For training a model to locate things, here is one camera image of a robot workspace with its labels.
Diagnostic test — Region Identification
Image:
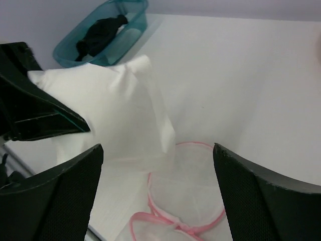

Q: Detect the black garment in bin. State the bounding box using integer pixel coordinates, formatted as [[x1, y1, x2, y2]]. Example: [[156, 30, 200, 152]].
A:
[[75, 15, 128, 62]]

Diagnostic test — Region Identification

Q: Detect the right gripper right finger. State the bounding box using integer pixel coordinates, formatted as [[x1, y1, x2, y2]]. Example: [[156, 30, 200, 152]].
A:
[[213, 143, 320, 240]]

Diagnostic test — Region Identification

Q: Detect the white mesh laundry bag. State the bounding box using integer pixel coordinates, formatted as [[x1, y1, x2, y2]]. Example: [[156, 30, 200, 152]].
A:
[[116, 142, 225, 241]]

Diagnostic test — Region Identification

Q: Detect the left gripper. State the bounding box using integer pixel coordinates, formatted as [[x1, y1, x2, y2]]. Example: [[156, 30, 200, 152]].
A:
[[1, 42, 90, 189]]

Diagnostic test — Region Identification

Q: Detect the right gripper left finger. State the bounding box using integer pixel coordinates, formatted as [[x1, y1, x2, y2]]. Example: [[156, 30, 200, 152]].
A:
[[1, 144, 103, 240]]

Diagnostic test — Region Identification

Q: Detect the teal plastic bin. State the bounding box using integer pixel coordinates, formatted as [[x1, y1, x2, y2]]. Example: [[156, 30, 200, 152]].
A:
[[53, 1, 148, 68]]

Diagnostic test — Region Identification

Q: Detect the white bra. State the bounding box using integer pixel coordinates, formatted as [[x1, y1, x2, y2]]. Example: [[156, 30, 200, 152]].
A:
[[28, 55, 175, 172]]

